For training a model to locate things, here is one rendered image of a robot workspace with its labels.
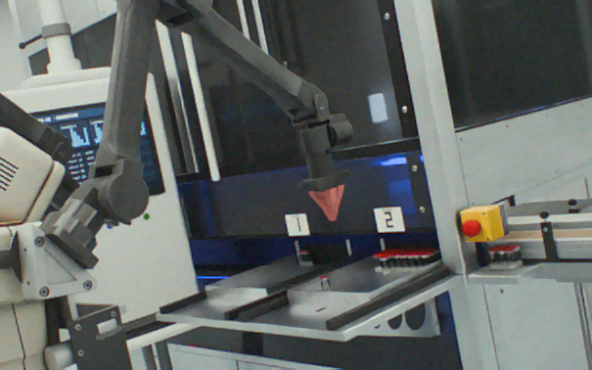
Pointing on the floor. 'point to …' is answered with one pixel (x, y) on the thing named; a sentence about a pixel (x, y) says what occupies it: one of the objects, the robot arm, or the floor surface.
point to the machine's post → (445, 180)
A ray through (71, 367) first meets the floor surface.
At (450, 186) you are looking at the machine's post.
